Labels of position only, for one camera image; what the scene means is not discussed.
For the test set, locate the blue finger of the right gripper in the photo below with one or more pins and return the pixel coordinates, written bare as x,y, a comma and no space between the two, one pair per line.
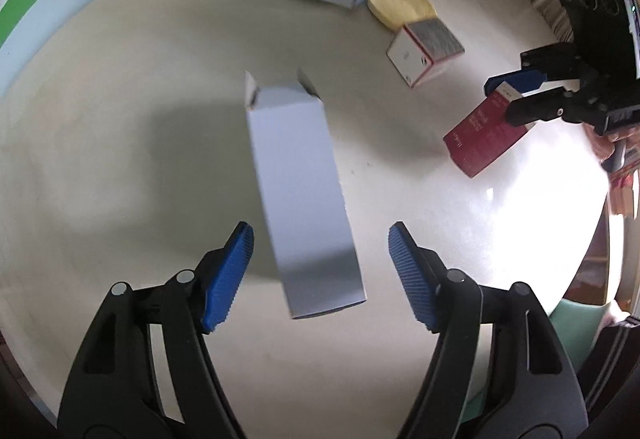
522,80

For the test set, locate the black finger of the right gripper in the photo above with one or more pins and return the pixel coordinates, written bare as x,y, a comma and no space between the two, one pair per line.
545,105

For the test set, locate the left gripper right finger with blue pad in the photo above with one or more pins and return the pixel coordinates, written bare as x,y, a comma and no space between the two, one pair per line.
531,389

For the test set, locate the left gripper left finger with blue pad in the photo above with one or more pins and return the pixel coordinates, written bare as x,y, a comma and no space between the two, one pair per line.
111,390

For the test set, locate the dark red box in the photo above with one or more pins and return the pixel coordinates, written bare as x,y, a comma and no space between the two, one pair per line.
485,134

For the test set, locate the long white box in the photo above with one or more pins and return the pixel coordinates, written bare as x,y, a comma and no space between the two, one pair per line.
302,198

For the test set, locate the green cushion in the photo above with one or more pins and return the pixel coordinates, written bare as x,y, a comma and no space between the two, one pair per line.
579,325

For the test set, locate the small red-trimmed white box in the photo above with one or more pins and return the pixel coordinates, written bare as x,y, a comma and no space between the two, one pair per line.
423,50

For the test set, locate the yellow round sponge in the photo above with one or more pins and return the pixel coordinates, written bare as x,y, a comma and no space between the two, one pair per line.
393,14

